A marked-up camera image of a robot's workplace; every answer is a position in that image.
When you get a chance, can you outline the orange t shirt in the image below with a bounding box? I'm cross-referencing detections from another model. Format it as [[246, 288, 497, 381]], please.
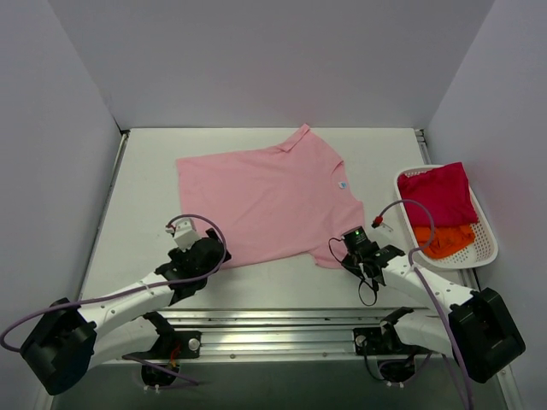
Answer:
[[423, 225, 475, 260]]

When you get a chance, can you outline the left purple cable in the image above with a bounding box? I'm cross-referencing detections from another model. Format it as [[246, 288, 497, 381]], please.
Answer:
[[0, 213, 227, 385]]

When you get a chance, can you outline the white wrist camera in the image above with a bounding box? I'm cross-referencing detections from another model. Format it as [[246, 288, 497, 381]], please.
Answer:
[[371, 215, 394, 235], [165, 218, 201, 252]]

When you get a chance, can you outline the black looped cable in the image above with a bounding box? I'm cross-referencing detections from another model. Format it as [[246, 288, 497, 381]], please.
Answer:
[[327, 237, 381, 307]]

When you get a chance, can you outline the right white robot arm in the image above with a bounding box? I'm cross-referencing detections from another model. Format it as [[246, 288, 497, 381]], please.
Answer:
[[342, 227, 526, 384]]

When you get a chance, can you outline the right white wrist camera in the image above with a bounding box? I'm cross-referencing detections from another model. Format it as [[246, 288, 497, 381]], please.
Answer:
[[371, 215, 394, 235]]

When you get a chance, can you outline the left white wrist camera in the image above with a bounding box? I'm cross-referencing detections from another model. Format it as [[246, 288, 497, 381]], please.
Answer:
[[165, 218, 201, 252]]

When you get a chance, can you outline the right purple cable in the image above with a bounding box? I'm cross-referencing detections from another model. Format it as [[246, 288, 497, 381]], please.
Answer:
[[375, 198, 475, 410]]

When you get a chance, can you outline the aluminium mounting rail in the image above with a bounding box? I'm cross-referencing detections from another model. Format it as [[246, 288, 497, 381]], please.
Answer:
[[93, 305, 512, 364]]

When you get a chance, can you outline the purple cable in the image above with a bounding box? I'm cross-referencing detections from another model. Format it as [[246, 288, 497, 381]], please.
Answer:
[[375, 198, 475, 410], [0, 213, 227, 385]]

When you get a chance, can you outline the magenta t shirt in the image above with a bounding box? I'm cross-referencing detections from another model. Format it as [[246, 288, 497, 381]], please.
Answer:
[[397, 162, 478, 227]]

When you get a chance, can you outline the pink t shirt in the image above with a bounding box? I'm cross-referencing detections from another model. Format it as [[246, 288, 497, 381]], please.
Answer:
[[176, 125, 364, 269]]

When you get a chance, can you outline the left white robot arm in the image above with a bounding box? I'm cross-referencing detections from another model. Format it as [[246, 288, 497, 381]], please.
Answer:
[[20, 235, 231, 395]]

